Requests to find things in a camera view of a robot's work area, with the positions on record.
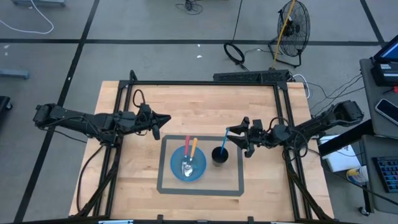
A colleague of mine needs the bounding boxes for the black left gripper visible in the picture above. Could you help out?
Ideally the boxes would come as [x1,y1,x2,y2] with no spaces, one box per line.
[132,103,172,133]

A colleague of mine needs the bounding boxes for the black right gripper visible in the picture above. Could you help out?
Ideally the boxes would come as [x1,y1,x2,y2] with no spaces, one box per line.
[225,116,282,151]

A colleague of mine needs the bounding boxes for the blue straw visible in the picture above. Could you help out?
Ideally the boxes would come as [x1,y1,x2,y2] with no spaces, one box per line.
[219,127,231,156]

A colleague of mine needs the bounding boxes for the black cup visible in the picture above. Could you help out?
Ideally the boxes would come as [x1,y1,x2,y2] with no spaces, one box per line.
[211,146,229,167]

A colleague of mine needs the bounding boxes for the red-handled metal fork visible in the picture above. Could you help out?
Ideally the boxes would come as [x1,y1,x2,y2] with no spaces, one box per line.
[181,134,192,175]

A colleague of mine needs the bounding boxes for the orange-handled metal spoon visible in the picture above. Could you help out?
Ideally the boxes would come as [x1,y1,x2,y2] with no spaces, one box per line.
[183,137,199,177]

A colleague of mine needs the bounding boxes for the blue plastic bowl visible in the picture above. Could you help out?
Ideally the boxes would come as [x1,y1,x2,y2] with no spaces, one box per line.
[169,144,208,183]

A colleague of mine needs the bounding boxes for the clear mat with grey border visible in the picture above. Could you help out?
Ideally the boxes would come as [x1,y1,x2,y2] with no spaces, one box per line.
[156,134,245,198]

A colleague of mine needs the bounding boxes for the black support beam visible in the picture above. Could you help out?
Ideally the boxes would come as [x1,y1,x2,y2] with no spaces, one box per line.
[317,119,374,158]

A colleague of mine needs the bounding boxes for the white box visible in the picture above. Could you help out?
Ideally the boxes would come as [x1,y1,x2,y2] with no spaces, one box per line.
[317,133,362,174]

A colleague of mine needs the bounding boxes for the black floor fan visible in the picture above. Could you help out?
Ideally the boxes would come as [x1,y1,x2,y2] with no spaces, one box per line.
[268,0,312,68]

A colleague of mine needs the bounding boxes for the white wipes canister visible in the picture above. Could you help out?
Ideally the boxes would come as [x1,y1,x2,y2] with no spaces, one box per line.
[345,165,370,186]

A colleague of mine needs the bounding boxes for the grey desk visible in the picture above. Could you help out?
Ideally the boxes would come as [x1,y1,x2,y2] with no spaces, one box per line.
[360,134,398,215]
[359,57,398,140]

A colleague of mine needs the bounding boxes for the black smartphone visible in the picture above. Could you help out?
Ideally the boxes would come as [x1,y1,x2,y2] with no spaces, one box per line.
[374,98,398,126]

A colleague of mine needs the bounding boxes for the grey bar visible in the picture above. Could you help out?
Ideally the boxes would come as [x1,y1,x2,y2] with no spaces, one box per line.
[0,68,30,80]

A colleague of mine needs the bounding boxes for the black keyboard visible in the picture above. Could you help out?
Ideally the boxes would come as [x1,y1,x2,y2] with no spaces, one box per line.
[371,155,398,194]

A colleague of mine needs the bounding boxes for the black chair base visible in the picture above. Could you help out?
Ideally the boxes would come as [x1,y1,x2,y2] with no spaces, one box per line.
[0,95,14,131]

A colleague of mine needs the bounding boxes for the black desktop device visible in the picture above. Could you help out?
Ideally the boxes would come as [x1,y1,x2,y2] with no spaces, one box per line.
[369,61,398,88]

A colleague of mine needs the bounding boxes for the grey cart base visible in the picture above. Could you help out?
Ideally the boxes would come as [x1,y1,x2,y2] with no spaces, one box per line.
[11,0,67,7]

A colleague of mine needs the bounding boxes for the black laptop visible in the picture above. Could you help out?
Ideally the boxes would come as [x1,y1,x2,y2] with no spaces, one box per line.
[372,39,398,63]

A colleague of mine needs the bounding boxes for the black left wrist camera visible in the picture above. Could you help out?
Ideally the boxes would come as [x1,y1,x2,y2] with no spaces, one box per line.
[151,124,162,141]

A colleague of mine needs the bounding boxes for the black metal table frame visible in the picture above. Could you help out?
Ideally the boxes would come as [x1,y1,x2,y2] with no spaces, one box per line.
[74,69,336,223]

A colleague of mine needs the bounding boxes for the black coiled cable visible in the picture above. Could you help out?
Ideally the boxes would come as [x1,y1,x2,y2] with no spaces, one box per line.
[223,0,249,72]

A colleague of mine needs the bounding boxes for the yellow cable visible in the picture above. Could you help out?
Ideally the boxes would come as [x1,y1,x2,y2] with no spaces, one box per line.
[272,0,296,70]

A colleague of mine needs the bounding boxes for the thin black floor cables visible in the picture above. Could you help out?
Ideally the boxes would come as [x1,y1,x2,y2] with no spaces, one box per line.
[307,73,365,108]

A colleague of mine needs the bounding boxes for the black cable bundle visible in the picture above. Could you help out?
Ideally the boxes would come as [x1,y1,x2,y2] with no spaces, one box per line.
[174,0,205,16]

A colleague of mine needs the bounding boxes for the white floor cable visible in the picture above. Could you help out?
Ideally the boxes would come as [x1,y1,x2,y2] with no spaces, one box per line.
[0,0,55,35]

